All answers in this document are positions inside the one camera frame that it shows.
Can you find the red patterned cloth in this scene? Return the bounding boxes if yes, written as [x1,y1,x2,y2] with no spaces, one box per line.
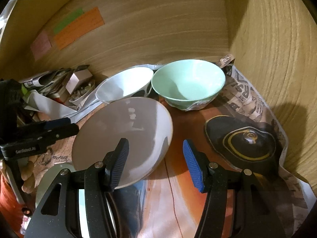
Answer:
[0,174,35,232]

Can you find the green sticky note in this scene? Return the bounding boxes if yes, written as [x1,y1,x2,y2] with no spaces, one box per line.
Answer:
[53,8,85,35]

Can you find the person's left hand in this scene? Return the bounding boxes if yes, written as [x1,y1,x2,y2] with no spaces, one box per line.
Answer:
[21,157,37,194]

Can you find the small white box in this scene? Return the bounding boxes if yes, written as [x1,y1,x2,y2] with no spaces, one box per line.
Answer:
[66,69,93,95]

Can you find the small bowl of trinkets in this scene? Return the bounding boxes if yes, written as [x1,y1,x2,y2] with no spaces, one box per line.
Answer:
[69,81,96,107]

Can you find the mint green plate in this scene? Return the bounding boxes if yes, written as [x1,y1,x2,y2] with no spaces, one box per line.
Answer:
[35,164,120,238]

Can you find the mint green bowl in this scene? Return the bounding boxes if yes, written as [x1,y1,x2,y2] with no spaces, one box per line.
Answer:
[151,59,226,111]

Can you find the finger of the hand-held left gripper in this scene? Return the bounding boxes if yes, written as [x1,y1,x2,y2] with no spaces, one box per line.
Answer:
[17,117,72,135]
[0,123,80,159]

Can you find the stack of folded newspapers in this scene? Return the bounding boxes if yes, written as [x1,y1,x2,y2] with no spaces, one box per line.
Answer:
[18,64,91,100]

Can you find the printed newspaper table cover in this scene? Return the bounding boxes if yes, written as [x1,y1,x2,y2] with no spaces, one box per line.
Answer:
[0,53,310,238]

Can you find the pale grey bowl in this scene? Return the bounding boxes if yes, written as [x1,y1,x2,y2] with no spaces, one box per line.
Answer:
[72,97,173,189]

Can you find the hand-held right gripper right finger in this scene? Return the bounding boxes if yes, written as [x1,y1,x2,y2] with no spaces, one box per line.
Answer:
[182,139,280,238]

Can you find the orange sticky note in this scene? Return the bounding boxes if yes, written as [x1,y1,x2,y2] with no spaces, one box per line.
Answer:
[53,7,104,50]

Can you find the pale grey paper sheet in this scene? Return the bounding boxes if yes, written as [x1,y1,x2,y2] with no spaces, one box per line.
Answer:
[25,90,107,124]

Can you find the white bowl black spots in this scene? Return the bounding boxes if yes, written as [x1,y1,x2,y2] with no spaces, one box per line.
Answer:
[95,67,154,105]

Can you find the pink sticky note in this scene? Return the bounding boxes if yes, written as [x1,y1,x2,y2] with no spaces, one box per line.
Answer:
[30,31,52,60]

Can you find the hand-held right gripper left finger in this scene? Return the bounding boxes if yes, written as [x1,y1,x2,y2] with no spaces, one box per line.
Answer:
[25,137,130,238]

